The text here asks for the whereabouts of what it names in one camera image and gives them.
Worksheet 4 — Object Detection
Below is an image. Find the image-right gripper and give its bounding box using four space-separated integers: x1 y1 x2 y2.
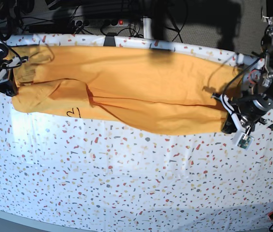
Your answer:
211 93 273 134

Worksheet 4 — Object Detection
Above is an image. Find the yellow T-shirt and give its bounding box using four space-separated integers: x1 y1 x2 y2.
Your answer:
12 45 239 135

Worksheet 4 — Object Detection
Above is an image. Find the black table clamp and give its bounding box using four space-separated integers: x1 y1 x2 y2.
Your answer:
103 32 117 46

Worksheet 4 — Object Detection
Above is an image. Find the terrazzo patterned tablecloth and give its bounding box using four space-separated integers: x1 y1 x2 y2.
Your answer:
0 33 273 232

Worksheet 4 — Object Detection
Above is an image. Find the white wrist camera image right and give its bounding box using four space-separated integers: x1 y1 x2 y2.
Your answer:
232 130 254 150

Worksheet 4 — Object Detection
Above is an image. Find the white metal post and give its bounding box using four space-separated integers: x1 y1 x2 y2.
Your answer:
143 17 153 40

